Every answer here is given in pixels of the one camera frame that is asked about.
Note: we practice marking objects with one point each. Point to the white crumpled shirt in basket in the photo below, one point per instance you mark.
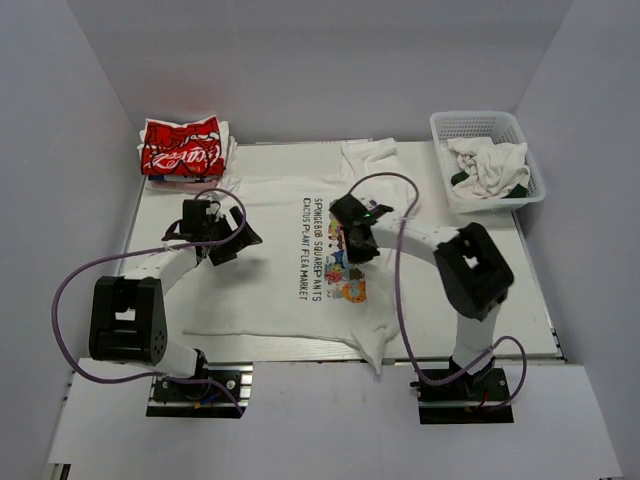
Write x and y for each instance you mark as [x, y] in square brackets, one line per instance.
[496, 171]

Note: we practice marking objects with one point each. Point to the white perforated plastic basket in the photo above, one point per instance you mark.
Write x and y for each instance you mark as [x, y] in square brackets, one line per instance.
[500, 127]

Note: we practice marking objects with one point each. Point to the red Coca-Cola folded t-shirt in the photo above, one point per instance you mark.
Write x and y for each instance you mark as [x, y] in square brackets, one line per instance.
[192, 150]

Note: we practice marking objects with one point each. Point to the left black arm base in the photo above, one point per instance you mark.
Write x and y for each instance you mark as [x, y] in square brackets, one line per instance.
[225, 393]

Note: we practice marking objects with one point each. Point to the white SpongeBob print t-shirt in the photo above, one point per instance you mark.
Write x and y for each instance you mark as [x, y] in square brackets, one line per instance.
[300, 281]

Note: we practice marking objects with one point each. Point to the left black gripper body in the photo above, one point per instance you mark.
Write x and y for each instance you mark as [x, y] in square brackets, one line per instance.
[219, 228]

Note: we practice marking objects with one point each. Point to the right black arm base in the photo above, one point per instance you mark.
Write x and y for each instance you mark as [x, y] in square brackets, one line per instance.
[480, 398]

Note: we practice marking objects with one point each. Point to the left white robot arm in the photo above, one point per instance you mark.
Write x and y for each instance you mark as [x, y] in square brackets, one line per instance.
[128, 317]

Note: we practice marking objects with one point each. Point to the dark green garment in basket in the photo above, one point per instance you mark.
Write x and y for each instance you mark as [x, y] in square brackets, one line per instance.
[459, 178]

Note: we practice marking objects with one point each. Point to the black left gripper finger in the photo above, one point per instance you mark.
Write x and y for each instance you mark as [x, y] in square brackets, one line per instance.
[221, 254]
[246, 236]

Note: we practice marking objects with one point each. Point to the white folded shirts under stack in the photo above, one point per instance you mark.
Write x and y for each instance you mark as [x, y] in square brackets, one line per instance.
[192, 185]

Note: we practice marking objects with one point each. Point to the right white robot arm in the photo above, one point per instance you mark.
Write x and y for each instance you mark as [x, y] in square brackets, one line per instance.
[474, 274]

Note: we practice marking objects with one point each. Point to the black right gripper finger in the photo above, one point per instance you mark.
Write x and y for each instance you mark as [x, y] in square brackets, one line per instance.
[360, 244]
[345, 219]

